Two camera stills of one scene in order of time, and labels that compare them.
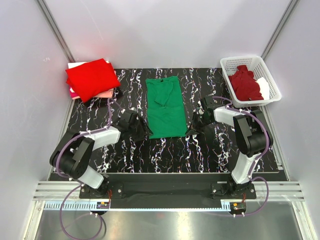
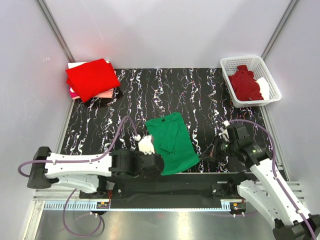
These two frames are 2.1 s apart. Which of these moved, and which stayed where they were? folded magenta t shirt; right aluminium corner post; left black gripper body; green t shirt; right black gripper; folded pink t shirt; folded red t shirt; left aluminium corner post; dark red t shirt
Moved: right black gripper; left black gripper body; green t shirt
Stayed: left aluminium corner post; folded red t shirt; right aluminium corner post; dark red t shirt; folded magenta t shirt; folded pink t shirt
